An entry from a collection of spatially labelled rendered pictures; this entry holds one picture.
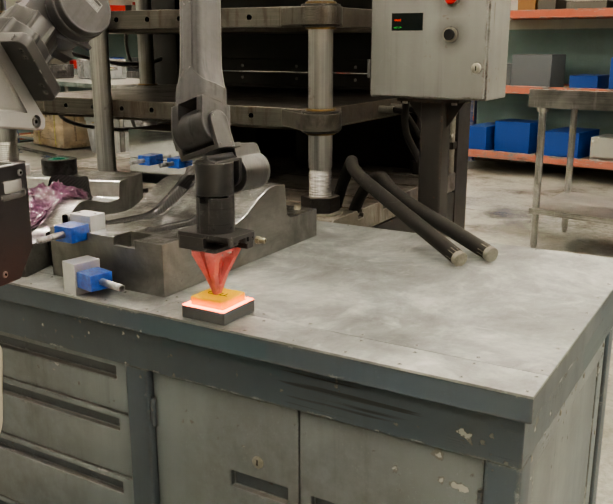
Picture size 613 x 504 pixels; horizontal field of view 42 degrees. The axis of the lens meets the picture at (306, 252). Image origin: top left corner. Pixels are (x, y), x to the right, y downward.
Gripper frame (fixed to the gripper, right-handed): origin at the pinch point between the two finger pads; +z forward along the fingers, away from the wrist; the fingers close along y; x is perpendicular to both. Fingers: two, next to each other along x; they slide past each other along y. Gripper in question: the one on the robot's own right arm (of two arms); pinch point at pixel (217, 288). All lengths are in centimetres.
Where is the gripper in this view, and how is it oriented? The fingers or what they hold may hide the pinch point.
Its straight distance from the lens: 123.2
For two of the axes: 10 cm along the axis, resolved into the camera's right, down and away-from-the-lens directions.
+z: 0.0, 9.7, 2.5
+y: -8.6, -1.3, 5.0
